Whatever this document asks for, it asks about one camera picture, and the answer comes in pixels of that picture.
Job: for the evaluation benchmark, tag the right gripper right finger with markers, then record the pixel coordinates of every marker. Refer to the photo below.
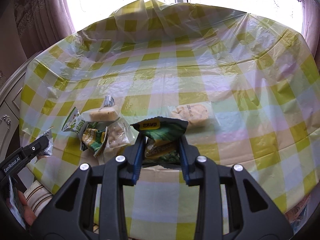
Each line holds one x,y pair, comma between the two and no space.
188,154

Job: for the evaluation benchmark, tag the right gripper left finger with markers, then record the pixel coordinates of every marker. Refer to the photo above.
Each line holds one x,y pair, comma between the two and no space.
134,158

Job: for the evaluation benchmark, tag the dark green snack packet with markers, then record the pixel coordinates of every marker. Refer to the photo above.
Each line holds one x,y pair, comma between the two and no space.
161,134

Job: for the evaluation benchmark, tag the silver white snack packet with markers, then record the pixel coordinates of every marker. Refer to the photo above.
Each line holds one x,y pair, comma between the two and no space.
46,150

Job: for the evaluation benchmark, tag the person's left hand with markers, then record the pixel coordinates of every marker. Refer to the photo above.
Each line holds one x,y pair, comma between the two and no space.
29,215

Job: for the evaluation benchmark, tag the clear bag pale cookies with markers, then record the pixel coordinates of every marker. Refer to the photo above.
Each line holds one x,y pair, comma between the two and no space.
119,135

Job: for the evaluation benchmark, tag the wrapped pale bread bun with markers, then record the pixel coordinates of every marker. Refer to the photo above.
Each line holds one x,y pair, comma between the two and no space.
198,115

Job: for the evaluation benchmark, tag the striped rug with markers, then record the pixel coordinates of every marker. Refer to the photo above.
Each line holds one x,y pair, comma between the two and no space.
37,197

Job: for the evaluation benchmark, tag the yellow green snack packet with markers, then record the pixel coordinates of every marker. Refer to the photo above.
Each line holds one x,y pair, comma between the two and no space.
94,140

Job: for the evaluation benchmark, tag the pale cake bar clear wrapper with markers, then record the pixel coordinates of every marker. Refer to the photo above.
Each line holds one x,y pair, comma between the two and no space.
108,112

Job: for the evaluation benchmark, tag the green white snack packet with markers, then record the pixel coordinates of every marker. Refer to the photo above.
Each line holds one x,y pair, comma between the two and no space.
74,123

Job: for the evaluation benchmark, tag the green checkered plastic tablecloth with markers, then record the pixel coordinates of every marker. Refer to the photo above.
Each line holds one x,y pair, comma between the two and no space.
259,76

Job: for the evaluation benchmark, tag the orange cracker packet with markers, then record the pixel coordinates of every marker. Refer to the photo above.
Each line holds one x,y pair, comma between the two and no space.
297,215

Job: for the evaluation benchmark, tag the floral lace curtain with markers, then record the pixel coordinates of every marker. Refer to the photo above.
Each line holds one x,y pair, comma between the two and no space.
28,26

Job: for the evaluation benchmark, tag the white cabinet with handle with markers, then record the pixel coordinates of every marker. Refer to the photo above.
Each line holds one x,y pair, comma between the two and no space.
10,109

